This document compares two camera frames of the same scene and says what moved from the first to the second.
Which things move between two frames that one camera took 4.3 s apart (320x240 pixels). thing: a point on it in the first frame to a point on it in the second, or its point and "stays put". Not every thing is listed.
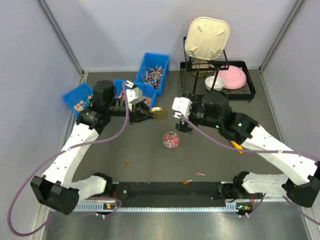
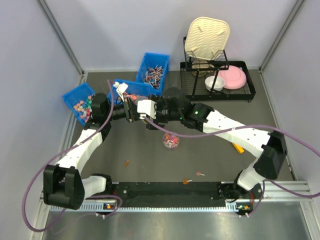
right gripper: [186, 122] to [152, 122]
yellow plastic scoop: [237, 146] stays put
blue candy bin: [147, 93] stays put
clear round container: [171, 140] stays put
